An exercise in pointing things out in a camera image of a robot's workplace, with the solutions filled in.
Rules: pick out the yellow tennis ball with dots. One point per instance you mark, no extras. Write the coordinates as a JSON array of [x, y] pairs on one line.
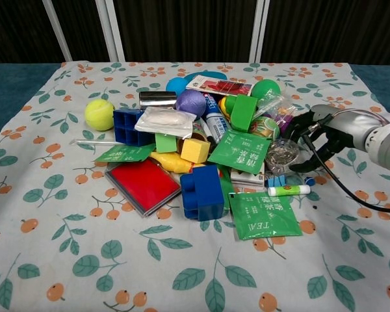
[[99, 115]]

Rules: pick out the green white glue stick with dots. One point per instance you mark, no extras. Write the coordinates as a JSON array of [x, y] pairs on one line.
[[289, 190]]

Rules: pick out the purple fabric ball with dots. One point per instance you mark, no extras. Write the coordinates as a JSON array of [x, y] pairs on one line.
[[191, 103]]

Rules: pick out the blue grid block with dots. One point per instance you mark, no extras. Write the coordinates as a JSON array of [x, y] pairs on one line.
[[126, 128]]

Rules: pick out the small green tin can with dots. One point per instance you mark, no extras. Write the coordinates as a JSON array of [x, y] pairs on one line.
[[265, 127]]

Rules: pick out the green ball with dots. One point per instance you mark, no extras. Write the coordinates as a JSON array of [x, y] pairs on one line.
[[266, 89]]

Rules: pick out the white plastic pouch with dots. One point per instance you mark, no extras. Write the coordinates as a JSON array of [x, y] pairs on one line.
[[164, 121]]

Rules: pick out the blue white tube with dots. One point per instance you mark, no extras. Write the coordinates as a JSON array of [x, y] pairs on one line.
[[216, 123]]

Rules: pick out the small green block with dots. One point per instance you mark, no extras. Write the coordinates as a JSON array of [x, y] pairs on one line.
[[165, 143]]

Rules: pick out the red stamp pad case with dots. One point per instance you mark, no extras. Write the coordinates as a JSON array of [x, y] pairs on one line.
[[143, 185]]

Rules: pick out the yellow foam cube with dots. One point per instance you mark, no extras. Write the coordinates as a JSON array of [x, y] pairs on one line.
[[195, 151]]

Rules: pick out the white card box red picture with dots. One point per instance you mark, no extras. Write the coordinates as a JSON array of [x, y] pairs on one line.
[[221, 85]]

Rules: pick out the floral leaf print tablecloth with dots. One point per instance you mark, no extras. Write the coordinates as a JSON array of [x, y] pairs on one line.
[[84, 243]]

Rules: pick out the light blue ball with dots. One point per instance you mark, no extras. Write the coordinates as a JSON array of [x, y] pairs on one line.
[[175, 87]]

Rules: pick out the clear plastic bag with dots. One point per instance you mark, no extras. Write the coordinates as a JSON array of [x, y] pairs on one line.
[[276, 109]]

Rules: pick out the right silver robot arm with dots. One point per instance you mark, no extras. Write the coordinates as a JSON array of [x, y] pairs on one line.
[[388, 143]]

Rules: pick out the clear plastic tube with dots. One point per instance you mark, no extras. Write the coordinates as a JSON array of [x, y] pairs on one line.
[[91, 142]]

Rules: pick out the white partition frame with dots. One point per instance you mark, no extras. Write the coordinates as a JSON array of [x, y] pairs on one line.
[[259, 31], [112, 31], [58, 31]]

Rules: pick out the large green building brick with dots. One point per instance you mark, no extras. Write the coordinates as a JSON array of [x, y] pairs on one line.
[[243, 113]]

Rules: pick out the blue building brick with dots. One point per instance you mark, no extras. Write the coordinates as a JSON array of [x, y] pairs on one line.
[[201, 193]]

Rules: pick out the shiny metal cup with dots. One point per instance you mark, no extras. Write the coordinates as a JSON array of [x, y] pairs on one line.
[[157, 100]]

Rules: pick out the green tea sachet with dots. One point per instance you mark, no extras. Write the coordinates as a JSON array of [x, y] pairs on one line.
[[125, 153], [263, 216], [240, 151]]

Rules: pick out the yellow rubber toy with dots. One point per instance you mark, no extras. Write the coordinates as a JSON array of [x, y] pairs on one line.
[[175, 162]]

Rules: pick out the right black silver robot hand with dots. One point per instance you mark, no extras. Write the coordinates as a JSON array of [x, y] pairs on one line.
[[341, 126]]

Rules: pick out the yellow plastic toy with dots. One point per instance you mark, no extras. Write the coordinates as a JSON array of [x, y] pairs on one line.
[[226, 107]]

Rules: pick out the white flat box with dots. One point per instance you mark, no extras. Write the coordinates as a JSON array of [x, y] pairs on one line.
[[247, 180]]

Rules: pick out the clear plastic container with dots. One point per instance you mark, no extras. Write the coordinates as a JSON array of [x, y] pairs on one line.
[[281, 156]]

